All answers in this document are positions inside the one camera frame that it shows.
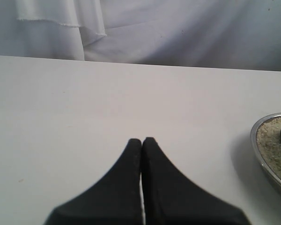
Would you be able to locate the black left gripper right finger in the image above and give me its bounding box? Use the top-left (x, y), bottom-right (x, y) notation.
top-left (141, 137), bottom-right (250, 225)

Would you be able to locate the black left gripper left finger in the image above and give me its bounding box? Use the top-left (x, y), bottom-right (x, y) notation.
top-left (45, 139), bottom-right (143, 225)

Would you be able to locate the large steel rice plate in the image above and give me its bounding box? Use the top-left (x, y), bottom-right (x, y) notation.
top-left (250, 113), bottom-right (281, 195)

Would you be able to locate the white backdrop cloth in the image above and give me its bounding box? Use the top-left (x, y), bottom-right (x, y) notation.
top-left (0, 0), bottom-right (281, 71)

